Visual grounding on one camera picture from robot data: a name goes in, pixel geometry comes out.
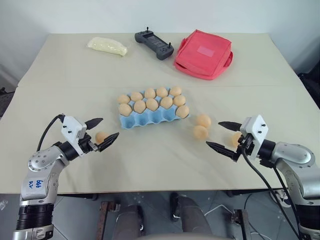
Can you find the tan egg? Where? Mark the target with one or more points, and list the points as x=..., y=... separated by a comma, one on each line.
x=125, y=109
x=182, y=111
x=179, y=100
x=203, y=120
x=235, y=139
x=139, y=106
x=175, y=91
x=124, y=99
x=162, y=92
x=200, y=132
x=101, y=137
x=166, y=102
x=150, y=93
x=136, y=96
x=151, y=104

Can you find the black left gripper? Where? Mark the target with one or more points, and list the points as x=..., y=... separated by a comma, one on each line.
x=86, y=145

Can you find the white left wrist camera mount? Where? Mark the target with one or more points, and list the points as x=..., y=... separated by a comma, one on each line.
x=72, y=127

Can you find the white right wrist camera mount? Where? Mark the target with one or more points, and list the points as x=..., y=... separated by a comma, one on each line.
x=257, y=130

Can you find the black chair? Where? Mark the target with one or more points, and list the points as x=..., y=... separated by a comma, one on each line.
x=311, y=85

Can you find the red fabric bag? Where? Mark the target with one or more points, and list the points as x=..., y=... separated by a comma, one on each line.
x=202, y=55

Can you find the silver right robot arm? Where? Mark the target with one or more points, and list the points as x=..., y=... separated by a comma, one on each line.
x=297, y=162

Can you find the rusty metal frame post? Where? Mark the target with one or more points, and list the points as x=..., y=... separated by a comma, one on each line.
x=107, y=220
x=241, y=225

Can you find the clear bag of white grains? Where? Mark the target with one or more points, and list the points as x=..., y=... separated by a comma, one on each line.
x=107, y=46

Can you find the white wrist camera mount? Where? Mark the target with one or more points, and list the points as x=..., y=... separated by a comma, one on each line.
x=257, y=130
x=72, y=127

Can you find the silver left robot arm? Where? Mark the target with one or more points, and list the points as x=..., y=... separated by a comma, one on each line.
x=37, y=185

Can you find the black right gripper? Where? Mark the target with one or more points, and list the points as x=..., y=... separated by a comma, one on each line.
x=247, y=145

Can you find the blue egg tray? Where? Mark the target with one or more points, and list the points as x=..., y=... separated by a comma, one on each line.
x=140, y=121

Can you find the dark grey rounded shape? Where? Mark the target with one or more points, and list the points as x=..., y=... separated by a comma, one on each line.
x=128, y=222
x=192, y=217

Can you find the black and white shoe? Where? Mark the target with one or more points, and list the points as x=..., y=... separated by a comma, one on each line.
x=280, y=198

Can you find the dark grey handheld controller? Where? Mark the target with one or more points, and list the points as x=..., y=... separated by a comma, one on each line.
x=152, y=45

